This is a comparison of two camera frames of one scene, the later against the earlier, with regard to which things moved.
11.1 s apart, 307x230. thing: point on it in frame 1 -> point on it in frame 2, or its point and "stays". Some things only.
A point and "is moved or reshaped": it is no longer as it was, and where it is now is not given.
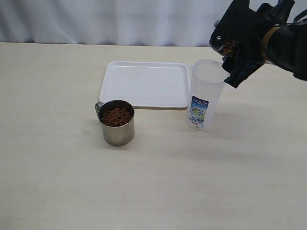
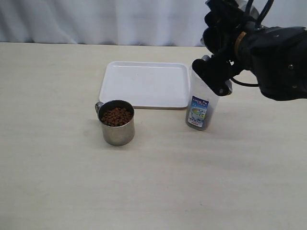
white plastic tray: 147,85 stays
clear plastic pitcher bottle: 207,78 stays
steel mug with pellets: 117,118 stays
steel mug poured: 223,39 is moved or reshaped
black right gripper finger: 240,66 -> 214,70
